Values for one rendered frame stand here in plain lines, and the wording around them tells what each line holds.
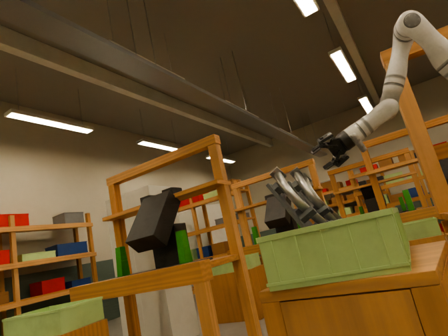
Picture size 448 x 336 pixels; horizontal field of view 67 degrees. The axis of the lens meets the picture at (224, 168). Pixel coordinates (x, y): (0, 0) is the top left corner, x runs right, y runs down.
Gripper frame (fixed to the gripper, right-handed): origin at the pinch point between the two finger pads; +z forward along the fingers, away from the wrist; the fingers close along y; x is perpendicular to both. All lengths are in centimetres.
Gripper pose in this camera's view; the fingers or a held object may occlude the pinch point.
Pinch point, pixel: (319, 160)
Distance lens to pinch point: 138.9
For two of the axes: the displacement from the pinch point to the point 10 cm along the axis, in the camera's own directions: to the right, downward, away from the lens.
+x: 0.9, 4.6, -8.8
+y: -6.4, -6.5, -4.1
